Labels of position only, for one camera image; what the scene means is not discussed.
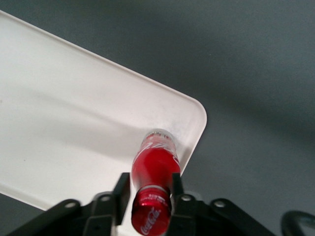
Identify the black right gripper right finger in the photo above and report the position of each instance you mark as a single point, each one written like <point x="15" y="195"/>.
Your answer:
<point x="197" y="218"/>

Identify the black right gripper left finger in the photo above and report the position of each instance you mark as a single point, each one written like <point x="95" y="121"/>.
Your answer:
<point x="103" y="214"/>

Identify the red coke bottle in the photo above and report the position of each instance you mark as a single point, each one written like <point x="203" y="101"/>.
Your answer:
<point x="153" y="167"/>

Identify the cream plastic tray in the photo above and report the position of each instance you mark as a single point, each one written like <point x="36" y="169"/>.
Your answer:
<point x="73" y="110"/>

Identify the grey table mat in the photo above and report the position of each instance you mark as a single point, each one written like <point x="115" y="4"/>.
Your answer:
<point x="246" y="73"/>

